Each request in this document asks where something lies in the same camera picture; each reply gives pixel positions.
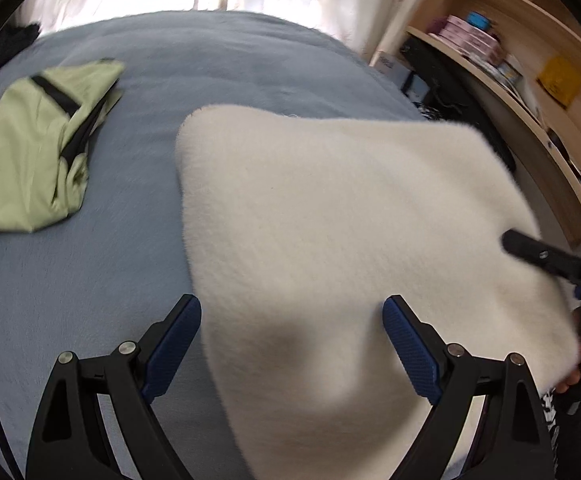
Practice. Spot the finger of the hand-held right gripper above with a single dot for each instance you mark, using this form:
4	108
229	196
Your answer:
530	247

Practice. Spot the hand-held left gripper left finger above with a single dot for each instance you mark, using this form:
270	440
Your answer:
173	345

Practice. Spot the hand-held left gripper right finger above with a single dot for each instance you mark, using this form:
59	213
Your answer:
413	350

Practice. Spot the white fluffy blanket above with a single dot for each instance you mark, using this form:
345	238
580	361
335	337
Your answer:
345	235

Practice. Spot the blue fleece blanket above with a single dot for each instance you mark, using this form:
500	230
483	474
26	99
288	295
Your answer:
135	235

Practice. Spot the black white patterned clothing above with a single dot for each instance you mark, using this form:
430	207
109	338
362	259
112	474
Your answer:
549	410

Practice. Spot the yellow packet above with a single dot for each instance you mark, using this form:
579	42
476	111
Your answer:
561	81

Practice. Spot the printed tin can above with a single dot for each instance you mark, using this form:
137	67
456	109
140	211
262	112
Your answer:
509	72

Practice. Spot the blue white box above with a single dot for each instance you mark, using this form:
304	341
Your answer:
415	86

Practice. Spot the stack of pink boxes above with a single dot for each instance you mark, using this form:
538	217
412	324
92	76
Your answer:
465	40

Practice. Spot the wooden shelf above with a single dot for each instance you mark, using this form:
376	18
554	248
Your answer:
545	25

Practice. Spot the white cardboard box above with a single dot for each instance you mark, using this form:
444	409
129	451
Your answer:
390	62

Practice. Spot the teal round container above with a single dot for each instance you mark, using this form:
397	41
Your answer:
477	20

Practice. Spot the light green garment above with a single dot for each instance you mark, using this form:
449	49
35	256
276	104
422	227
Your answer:
15	160

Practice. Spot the black fuzzy clothing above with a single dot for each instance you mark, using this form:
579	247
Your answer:
10	45

